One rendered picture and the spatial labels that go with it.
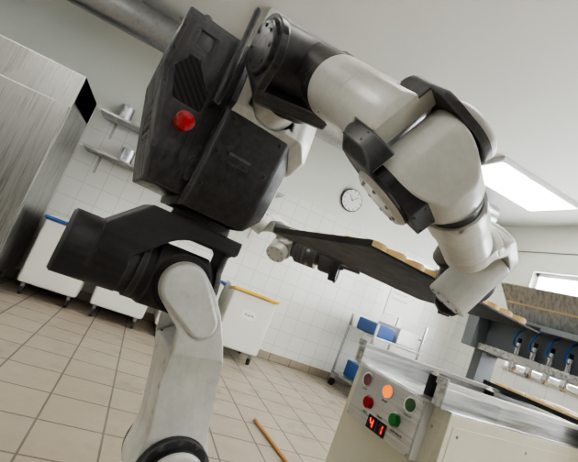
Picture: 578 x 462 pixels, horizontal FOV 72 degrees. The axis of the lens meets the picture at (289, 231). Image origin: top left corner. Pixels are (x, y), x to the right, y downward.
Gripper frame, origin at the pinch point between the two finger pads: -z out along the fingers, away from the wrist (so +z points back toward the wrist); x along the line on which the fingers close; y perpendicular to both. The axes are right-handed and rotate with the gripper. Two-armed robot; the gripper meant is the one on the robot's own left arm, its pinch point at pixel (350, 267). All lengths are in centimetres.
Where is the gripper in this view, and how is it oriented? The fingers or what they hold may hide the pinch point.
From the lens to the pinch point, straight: 123.5
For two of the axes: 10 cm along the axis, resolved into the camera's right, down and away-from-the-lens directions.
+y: 2.4, 2.2, 9.5
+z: -9.0, -3.2, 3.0
